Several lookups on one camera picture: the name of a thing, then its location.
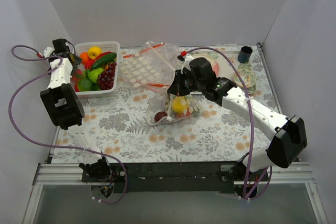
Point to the dotted zip bag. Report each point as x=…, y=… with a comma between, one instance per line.
x=167, y=108
x=154, y=64

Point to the white plastic fruit basket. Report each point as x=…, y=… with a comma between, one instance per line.
x=105, y=46

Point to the green lime toy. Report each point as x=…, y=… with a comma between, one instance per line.
x=94, y=74

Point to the floral tablecloth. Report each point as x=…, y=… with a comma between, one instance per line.
x=119, y=128

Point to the purple grape bunch toy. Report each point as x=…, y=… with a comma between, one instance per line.
x=105, y=80

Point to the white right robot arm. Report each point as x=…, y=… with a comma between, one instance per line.
x=287, y=135

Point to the small orange tangerine toy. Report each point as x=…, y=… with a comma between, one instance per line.
x=84, y=58

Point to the green orange mango toy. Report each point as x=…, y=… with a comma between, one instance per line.
x=83, y=85

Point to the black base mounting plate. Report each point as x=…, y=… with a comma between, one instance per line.
x=222, y=177

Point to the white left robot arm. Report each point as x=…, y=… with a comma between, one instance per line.
x=66, y=111

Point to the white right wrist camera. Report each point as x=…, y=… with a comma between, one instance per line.
x=185, y=59

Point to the yellow lemon toy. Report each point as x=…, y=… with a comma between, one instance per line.
x=179, y=105

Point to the dark purple plum toy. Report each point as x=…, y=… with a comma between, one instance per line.
x=160, y=115

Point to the dotted zip top bag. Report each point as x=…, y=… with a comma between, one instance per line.
x=167, y=108

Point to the green cucumber toy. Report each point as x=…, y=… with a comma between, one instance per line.
x=106, y=59

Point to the dark blue cup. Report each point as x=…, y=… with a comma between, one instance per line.
x=244, y=54

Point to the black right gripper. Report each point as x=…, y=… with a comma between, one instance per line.
x=177, y=84

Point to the red chili pepper toy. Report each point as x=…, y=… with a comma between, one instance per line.
x=91, y=64

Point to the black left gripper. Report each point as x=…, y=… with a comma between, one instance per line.
x=75, y=60

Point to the floral serving tray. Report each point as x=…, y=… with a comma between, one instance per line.
x=222, y=68

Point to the pink peach toy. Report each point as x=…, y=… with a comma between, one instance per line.
x=77, y=75

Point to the floral patterned bowl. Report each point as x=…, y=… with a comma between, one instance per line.
x=248, y=77

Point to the pink beige round plate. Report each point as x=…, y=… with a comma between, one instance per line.
x=211, y=59

